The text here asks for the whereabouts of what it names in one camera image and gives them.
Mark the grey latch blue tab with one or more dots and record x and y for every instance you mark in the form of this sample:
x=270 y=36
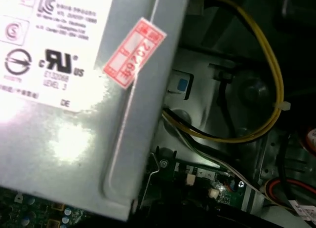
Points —
x=184 y=85

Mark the green motherboard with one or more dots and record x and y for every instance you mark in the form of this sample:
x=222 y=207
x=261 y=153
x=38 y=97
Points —
x=232 y=198

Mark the white power supply label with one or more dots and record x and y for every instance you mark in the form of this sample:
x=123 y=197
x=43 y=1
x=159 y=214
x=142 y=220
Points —
x=49 y=40

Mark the red white sticker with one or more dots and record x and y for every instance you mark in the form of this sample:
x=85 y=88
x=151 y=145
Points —
x=133 y=55

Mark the black PC case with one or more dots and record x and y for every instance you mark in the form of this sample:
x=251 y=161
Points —
x=247 y=89

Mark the grey power supply unit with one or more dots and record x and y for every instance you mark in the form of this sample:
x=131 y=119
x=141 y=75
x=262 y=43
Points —
x=74 y=151

